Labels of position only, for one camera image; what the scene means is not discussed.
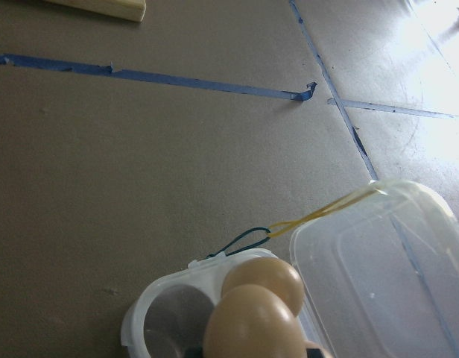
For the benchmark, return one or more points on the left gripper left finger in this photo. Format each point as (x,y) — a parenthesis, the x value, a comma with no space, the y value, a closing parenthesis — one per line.
(194,352)

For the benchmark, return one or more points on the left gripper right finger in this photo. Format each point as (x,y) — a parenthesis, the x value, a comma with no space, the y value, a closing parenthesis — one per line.
(314,350)

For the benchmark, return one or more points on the brown egg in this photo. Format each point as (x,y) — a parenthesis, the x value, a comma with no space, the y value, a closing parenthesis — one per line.
(271,273)
(251,321)

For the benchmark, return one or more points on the brown egg in box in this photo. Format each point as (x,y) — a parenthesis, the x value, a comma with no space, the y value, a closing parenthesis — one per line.
(271,273)

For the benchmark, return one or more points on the clear plastic egg box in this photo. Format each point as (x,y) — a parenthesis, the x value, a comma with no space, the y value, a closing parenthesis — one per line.
(381,279)

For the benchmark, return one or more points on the green rubber band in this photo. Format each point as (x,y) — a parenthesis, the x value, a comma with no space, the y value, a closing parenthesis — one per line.
(249,239)

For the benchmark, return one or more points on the yellow rubber band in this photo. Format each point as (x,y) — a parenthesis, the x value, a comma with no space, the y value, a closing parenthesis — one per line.
(280,228)

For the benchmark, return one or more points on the blue tape grid lines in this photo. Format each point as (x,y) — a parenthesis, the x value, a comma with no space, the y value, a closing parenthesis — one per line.
(129,150)

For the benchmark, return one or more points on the wooden cutting board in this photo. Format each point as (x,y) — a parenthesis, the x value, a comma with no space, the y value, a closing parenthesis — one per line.
(132,10)

